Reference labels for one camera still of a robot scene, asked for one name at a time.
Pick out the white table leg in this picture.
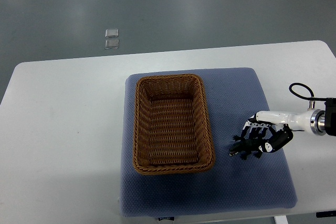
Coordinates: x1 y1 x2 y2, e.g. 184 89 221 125
274 215 289 224

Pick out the blue grey cushion mat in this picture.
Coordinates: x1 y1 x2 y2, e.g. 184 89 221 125
119 68 297 217

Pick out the dark toy crocodile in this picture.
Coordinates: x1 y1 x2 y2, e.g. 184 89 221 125
229 135 265 160

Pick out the black cable loop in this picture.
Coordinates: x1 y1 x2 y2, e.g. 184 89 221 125
289 82 328 111

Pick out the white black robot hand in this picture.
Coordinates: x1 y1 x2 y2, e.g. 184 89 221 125
240 110 323 153

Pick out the upper metal floor plate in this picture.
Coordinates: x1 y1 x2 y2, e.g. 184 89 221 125
105 28 119 38

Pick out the brown wicker basket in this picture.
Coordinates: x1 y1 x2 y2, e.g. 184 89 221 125
133 73 215 175

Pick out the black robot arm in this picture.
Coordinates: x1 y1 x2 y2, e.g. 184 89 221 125
234 97 335 155

